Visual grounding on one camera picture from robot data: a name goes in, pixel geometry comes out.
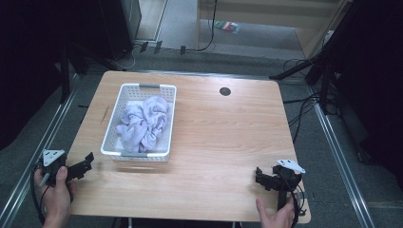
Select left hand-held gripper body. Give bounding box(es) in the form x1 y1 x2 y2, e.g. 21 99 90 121
40 148 69 187

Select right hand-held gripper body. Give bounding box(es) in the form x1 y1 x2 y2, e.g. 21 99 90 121
271 158 307 211

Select white plastic basket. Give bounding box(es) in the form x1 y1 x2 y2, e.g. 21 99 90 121
100 83 178 163

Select lavender cloth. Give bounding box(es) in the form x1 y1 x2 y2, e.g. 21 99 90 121
115 95 171 154

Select person's right hand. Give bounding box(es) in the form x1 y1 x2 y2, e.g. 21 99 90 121
255 195 297 228

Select person's left hand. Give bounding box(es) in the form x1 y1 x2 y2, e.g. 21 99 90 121
33 165 76 228

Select black metal stand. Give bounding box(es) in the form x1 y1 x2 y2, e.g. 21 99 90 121
269 0 365 116

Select black cabinet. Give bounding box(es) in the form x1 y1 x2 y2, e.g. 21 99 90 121
96 0 143 62

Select colourful packet on floor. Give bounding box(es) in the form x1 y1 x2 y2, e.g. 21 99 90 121
214 20 241 34

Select light wooden shelf unit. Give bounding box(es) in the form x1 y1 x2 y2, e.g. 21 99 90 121
195 0 354 61

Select aluminium floor rail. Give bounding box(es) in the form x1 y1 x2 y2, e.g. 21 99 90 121
0 73 80 228
309 88 378 228

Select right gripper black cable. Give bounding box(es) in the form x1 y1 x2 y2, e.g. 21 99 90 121
281 173 308 228

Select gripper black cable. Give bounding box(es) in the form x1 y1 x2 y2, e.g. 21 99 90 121
281 173 308 228
29 162 51 225

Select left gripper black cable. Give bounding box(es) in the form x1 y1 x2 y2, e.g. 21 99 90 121
29 162 51 225

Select black floor cables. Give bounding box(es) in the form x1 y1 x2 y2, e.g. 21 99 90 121
281 57 321 144

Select black metal post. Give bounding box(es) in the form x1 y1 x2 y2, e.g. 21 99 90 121
59 44 71 105

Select white floor cable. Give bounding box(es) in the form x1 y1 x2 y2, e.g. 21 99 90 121
111 44 141 71

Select black hanging cable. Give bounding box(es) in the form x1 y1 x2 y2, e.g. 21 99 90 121
185 0 220 53

